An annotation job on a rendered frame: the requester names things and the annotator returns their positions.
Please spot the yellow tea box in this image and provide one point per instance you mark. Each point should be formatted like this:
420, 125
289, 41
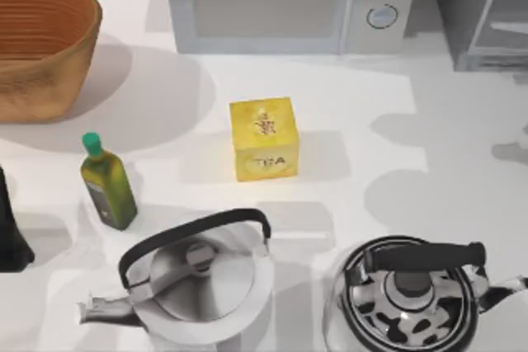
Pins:
266, 142

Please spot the plain silver kettle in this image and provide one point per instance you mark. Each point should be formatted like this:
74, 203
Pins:
206, 286

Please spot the pale microwave oven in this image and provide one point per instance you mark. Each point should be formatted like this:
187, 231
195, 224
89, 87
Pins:
264, 1

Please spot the green bottle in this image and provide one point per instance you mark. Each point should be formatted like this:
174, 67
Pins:
109, 187

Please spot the round microwave knob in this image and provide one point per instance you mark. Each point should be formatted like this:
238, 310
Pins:
382, 16

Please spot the black spotted silver kettle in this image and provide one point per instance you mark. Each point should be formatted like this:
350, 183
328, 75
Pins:
404, 298

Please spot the brown woven basket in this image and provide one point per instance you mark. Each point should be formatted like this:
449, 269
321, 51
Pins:
41, 67

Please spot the grey cabinet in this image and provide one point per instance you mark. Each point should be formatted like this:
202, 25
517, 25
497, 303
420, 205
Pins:
478, 10

